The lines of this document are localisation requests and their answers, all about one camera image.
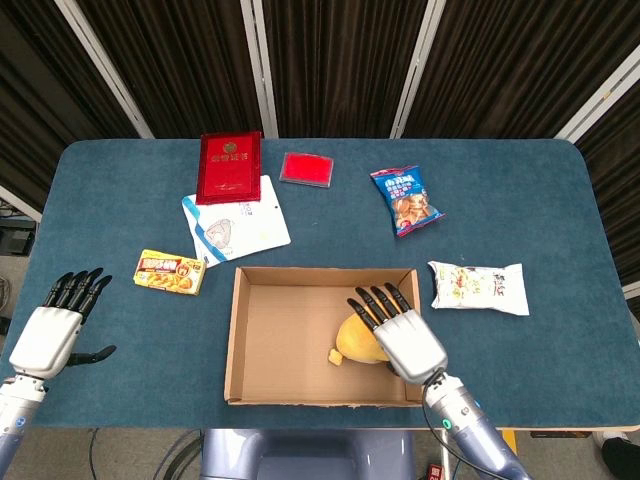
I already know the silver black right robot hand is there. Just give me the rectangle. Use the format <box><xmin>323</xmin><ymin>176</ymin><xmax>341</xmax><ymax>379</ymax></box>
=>
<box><xmin>346</xmin><ymin>282</ymin><xmax>450</xmax><ymax>385</ymax></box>

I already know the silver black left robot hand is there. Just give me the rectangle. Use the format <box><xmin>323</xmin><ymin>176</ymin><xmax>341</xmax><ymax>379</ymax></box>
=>
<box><xmin>8</xmin><ymin>267</ymin><xmax>117</xmax><ymax>380</ymax></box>

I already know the yellow plush toy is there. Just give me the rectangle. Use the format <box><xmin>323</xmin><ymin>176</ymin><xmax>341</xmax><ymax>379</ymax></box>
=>
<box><xmin>327</xmin><ymin>313</ymin><xmax>396</xmax><ymax>366</ymax></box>

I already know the white snack bag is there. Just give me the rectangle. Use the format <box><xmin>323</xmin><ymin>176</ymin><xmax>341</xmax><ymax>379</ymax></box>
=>
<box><xmin>427</xmin><ymin>260</ymin><xmax>531</xmax><ymax>317</ymax></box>

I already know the open brown cardboard box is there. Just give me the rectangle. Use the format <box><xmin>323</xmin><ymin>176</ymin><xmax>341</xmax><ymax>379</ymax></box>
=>
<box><xmin>223</xmin><ymin>266</ymin><xmax>424</xmax><ymax>407</ymax></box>

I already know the yellow curry box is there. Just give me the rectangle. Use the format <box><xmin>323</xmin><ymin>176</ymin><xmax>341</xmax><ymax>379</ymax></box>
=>
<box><xmin>132</xmin><ymin>248</ymin><xmax>208</xmax><ymax>297</ymax></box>

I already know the blue snack bag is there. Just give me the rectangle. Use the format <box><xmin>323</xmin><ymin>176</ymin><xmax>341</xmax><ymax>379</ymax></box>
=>
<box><xmin>369</xmin><ymin>165</ymin><xmax>447</xmax><ymax>238</ymax></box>

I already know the blue grey robot torso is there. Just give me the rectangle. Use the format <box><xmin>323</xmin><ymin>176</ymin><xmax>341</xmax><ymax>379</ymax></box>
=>
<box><xmin>199</xmin><ymin>428</ymin><xmax>416</xmax><ymax>480</ymax></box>

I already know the white blue plastic pouch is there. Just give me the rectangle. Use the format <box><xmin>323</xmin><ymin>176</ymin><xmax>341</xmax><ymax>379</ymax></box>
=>
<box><xmin>180</xmin><ymin>174</ymin><xmax>292</xmax><ymax>270</ymax></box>

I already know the red ink pad case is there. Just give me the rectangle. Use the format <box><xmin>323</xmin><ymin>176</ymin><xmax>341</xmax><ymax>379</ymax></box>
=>
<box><xmin>278</xmin><ymin>151</ymin><xmax>335</xmax><ymax>189</ymax></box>

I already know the black shoe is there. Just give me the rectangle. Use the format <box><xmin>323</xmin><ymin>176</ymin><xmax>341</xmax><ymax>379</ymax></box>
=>
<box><xmin>599</xmin><ymin>432</ymin><xmax>640</xmax><ymax>480</ymax></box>

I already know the dark brown curtain panel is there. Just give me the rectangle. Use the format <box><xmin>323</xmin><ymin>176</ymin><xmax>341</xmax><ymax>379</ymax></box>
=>
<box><xmin>402</xmin><ymin>0</ymin><xmax>640</xmax><ymax>141</ymax></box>
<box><xmin>262</xmin><ymin>0</ymin><xmax>424</xmax><ymax>139</ymax></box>
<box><xmin>0</xmin><ymin>0</ymin><xmax>146</xmax><ymax>211</ymax></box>
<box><xmin>574</xmin><ymin>94</ymin><xmax>640</xmax><ymax>286</ymax></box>
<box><xmin>74</xmin><ymin>0</ymin><xmax>264</xmax><ymax>139</ymax></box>

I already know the red certificate book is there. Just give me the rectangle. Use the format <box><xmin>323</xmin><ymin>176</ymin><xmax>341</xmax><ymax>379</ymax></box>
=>
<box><xmin>195</xmin><ymin>130</ymin><xmax>264</xmax><ymax>206</ymax></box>

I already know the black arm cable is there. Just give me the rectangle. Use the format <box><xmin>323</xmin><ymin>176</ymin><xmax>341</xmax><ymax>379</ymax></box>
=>
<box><xmin>421</xmin><ymin>369</ymin><xmax>506</xmax><ymax>479</ymax></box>

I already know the white partition post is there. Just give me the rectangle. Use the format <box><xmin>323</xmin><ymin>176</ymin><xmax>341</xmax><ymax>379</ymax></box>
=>
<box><xmin>553</xmin><ymin>57</ymin><xmax>640</xmax><ymax>146</ymax></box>
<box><xmin>389</xmin><ymin>0</ymin><xmax>447</xmax><ymax>140</ymax></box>
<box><xmin>239</xmin><ymin>0</ymin><xmax>280</xmax><ymax>139</ymax></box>
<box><xmin>53</xmin><ymin>0</ymin><xmax>155</xmax><ymax>140</ymax></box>
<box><xmin>0</xmin><ymin>184</ymin><xmax>44</xmax><ymax>224</ymax></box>

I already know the grey floor cable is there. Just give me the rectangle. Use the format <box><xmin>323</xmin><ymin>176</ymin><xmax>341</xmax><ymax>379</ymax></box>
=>
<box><xmin>149</xmin><ymin>429</ymin><xmax>204</xmax><ymax>480</ymax></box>

